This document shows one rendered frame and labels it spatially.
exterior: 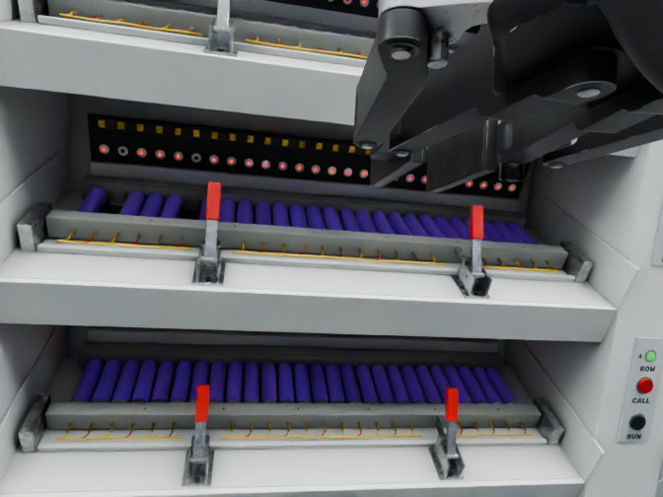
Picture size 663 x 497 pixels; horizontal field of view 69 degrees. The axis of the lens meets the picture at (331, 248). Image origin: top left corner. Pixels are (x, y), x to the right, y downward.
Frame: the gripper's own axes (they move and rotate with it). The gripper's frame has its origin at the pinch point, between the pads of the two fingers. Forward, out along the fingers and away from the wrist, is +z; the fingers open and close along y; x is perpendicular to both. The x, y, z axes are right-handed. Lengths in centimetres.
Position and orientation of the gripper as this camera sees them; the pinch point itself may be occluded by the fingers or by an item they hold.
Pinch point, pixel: (426, 152)
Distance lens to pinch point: 27.0
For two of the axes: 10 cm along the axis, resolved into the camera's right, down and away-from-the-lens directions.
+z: -1.9, 0.4, 9.8
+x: 0.6, -10.0, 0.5
